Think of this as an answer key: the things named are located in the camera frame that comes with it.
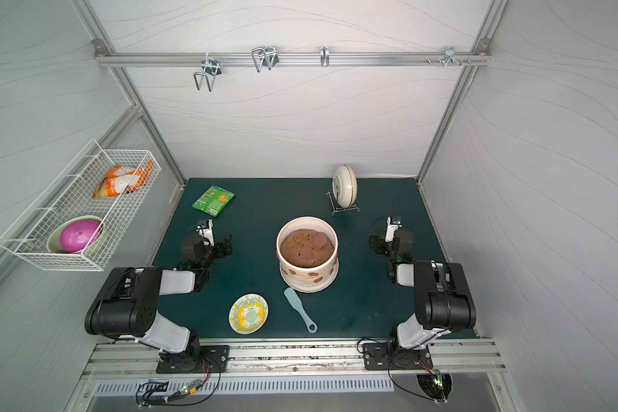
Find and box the white ceramic pot with mud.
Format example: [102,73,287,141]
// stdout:
[276,216,339,294]

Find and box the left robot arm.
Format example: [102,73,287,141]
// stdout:
[84,234,233,365]

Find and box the orange snack bag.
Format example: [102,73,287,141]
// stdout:
[92,160,155,200]

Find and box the cream plate on stand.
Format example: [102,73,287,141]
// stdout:
[332,165,358,207]

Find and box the yellow patterned small plate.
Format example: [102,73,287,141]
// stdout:
[228,294,269,335]

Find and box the aluminium top rail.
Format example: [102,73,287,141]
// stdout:
[95,51,492,69]

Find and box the cable bundle with board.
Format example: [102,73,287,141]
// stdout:
[135,357,222,408]

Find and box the magenta bowl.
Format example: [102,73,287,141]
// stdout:
[59,218,103,253]

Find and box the metal hook right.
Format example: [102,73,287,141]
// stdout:
[426,46,472,67]

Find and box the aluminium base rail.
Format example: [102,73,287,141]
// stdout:
[81,338,506,379]

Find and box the pale green bowl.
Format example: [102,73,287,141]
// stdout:
[46,216,107,253]

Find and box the white wire basket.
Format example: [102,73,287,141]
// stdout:
[0,141,161,271]

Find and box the green snack packet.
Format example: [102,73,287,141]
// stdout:
[192,185,235,217]

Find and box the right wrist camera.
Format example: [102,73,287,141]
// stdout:
[385,216,402,243]

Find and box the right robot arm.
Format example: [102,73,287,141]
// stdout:
[369,229,477,365]

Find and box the teal scrub brush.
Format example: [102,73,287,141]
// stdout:
[283,288,318,334]

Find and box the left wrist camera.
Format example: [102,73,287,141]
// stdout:
[196,219,215,247]

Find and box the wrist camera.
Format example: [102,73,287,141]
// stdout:
[385,216,402,243]
[196,219,215,247]

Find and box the metal double hook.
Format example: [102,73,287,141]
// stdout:
[193,54,221,92]

